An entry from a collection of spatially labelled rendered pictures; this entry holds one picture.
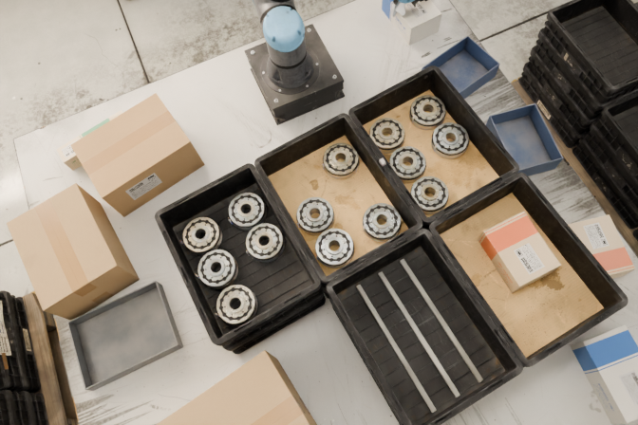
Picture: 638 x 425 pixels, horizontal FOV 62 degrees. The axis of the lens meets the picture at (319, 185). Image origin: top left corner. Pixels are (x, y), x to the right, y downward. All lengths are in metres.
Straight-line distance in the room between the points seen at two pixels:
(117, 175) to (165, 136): 0.18
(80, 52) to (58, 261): 1.76
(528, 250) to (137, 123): 1.17
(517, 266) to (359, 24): 1.04
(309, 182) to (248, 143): 0.32
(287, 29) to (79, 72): 1.75
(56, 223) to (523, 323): 1.29
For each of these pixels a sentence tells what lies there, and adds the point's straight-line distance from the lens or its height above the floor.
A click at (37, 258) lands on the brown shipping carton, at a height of 0.86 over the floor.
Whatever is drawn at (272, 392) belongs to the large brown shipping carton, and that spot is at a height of 0.90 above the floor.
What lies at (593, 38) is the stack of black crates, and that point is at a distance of 2.39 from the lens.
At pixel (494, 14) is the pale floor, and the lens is 3.03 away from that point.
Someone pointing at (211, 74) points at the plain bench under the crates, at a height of 0.70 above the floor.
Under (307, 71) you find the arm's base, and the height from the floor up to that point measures 0.83.
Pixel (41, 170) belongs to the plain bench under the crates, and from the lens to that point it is 2.00.
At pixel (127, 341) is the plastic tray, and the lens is 1.68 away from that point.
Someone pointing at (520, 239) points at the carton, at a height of 0.90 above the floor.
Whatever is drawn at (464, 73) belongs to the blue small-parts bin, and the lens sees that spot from 1.90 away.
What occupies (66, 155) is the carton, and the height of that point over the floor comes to 0.76.
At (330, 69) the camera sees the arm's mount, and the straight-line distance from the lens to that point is 1.77.
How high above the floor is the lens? 2.23
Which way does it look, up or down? 66 degrees down
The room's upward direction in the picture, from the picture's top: 11 degrees counter-clockwise
